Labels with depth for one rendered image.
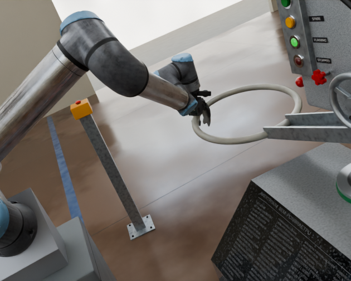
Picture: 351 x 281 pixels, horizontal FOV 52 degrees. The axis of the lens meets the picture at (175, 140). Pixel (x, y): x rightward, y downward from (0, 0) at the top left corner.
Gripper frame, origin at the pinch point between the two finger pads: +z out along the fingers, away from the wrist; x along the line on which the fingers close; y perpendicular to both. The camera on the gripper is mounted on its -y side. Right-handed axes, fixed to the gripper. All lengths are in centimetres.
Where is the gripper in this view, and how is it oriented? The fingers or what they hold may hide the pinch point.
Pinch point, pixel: (204, 122)
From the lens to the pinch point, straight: 177.7
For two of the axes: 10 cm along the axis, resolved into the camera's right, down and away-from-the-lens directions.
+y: -5.1, 5.8, -6.4
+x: 8.1, 0.7, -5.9
